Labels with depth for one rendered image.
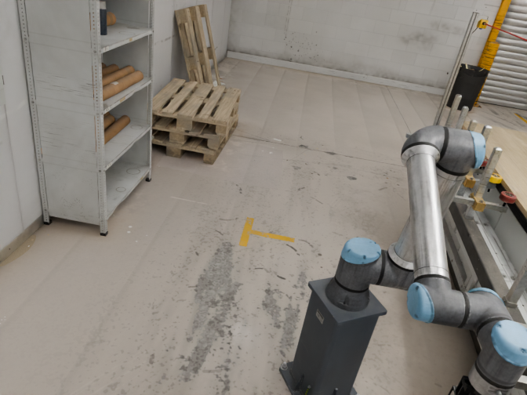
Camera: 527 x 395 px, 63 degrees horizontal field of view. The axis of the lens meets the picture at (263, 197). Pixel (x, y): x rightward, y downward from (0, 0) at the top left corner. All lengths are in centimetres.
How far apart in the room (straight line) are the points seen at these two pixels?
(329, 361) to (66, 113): 203
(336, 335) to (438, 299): 84
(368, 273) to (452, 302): 70
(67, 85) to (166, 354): 162
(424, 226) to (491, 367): 37
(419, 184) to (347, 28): 756
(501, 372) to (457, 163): 67
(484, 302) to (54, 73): 244
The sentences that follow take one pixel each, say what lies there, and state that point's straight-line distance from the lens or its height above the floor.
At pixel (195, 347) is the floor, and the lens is 243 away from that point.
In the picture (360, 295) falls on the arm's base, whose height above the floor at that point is 67.
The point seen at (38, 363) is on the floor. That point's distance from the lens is 245.
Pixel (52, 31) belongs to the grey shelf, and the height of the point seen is 131.
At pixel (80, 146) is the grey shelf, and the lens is 292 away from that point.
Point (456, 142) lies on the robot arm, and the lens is 149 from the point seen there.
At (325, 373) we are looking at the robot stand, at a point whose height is 27.
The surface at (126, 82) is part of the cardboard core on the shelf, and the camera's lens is 318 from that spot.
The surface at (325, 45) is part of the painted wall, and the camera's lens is 881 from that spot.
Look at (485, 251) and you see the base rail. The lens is 247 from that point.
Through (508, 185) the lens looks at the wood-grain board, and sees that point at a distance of 284.
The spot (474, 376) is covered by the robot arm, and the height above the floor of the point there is 106.
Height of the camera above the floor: 183
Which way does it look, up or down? 29 degrees down
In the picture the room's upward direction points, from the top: 10 degrees clockwise
